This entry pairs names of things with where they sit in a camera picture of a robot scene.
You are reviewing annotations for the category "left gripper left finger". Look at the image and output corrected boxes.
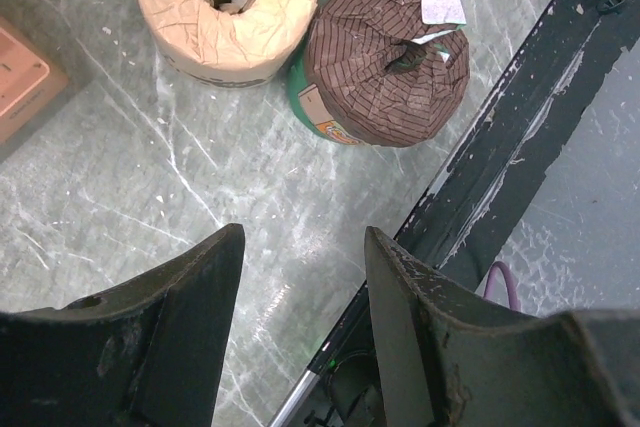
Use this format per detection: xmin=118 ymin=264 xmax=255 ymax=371
xmin=1 ymin=224 xmax=245 ymax=426

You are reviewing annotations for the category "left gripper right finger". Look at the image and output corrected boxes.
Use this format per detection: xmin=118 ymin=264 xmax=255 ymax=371
xmin=364 ymin=227 xmax=639 ymax=426

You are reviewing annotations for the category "brown green paper roll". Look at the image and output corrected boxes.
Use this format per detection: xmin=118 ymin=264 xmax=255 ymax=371
xmin=287 ymin=0 xmax=470 ymax=148

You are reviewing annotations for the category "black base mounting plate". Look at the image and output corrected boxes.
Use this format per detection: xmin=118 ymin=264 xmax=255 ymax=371
xmin=273 ymin=0 xmax=639 ymax=426

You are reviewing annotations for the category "orange plastic file organizer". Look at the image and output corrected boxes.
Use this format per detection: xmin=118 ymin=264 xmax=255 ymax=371
xmin=0 ymin=17 xmax=69 ymax=143

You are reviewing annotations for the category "beige wrapped paper roll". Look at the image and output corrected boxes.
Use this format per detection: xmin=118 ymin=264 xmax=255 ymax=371
xmin=138 ymin=0 xmax=317 ymax=88

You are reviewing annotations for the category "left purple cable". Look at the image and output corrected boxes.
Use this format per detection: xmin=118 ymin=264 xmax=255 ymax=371
xmin=480 ymin=260 xmax=523 ymax=312

